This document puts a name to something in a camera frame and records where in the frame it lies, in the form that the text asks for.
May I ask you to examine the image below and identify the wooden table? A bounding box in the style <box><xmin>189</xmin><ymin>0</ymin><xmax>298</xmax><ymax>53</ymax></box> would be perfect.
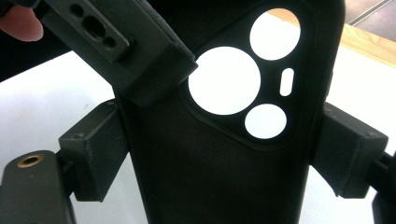
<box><xmin>267</xmin><ymin>7</ymin><xmax>396</xmax><ymax>68</ymax></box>

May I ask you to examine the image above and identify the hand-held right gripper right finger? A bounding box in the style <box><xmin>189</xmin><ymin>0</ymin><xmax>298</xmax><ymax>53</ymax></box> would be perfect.
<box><xmin>311</xmin><ymin>102</ymin><xmax>389</xmax><ymax>200</ymax></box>

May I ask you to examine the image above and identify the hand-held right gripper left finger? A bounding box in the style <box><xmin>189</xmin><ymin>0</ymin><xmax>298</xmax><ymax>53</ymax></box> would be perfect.
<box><xmin>58</xmin><ymin>98</ymin><xmax>129</xmax><ymax>203</ymax></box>

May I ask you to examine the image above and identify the black phone case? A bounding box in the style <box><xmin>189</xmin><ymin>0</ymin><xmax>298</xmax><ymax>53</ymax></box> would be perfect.
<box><xmin>111</xmin><ymin>0</ymin><xmax>347</xmax><ymax>224</ymax></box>

